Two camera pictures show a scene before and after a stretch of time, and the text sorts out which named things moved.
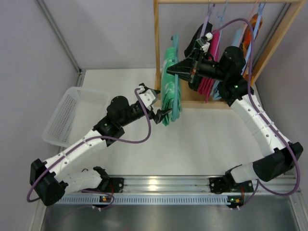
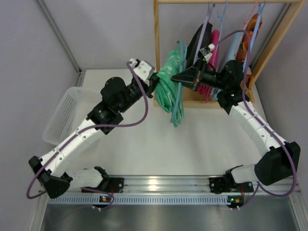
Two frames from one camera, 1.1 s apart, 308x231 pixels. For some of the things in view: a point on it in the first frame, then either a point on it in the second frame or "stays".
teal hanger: [176, 115] -> [178, 114]
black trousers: [192, 44] stays
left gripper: [151, 111] -> [151, 83]
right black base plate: [219, 185] stays
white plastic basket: [78, 111] stays
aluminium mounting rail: [187, 184] stays
